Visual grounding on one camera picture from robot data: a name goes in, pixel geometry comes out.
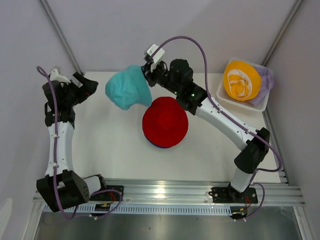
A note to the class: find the white slotted cable duct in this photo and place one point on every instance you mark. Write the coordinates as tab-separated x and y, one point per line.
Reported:
148	209

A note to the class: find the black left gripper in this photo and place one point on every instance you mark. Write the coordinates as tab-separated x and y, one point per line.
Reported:
89	87

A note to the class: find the blue bucket hat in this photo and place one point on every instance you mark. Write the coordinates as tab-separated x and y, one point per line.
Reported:
160	141

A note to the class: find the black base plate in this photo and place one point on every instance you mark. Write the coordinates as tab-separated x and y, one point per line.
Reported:
220	195
110	193

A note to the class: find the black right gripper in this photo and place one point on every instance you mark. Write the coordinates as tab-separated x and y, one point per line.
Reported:
149	75

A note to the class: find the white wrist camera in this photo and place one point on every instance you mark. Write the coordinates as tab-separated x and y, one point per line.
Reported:
56	76
154	54

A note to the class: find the teal bucket hat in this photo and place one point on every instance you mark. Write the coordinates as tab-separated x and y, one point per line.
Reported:
129	87

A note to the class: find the aluminium mounting rail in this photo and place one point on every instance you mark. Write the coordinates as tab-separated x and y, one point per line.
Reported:
170	192

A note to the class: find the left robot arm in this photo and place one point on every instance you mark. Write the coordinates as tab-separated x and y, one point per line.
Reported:
62	188

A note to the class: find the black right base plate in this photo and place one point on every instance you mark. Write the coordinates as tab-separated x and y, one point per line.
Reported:
220	195

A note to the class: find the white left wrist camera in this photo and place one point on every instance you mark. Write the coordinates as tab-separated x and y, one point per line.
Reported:
56	76

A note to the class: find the red bucket hat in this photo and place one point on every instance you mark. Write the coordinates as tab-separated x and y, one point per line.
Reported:
165	117

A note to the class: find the white plastic basket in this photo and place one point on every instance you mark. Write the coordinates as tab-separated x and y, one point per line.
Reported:
226	99

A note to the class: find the lilac bucket hat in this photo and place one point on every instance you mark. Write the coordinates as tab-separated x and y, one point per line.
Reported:
267	83

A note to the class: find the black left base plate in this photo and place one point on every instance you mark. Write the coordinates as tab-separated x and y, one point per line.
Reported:
110	193

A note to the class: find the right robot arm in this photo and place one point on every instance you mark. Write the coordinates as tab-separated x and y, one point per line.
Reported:
178	79

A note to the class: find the yellow bucket hat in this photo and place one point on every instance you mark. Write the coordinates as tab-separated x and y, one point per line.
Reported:
241	81

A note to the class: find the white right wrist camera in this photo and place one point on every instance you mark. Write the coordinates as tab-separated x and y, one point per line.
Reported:
154	54

